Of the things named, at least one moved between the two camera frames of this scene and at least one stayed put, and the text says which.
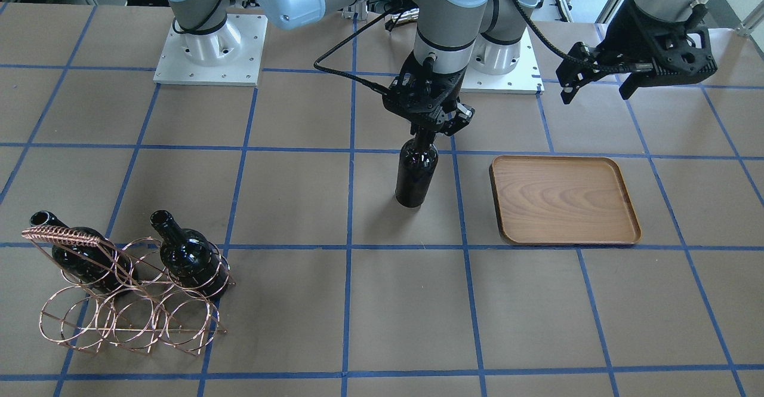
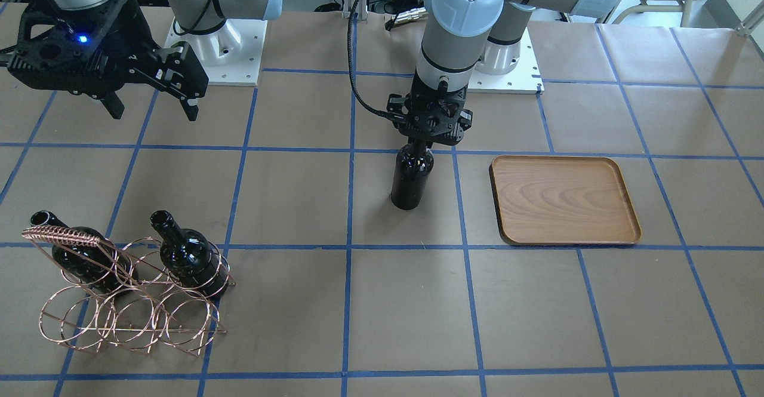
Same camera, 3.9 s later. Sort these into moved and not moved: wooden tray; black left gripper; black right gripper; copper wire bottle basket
Moved: black left gripper; black right gripper
Not moved: copper wire bottle basket; wooden tray
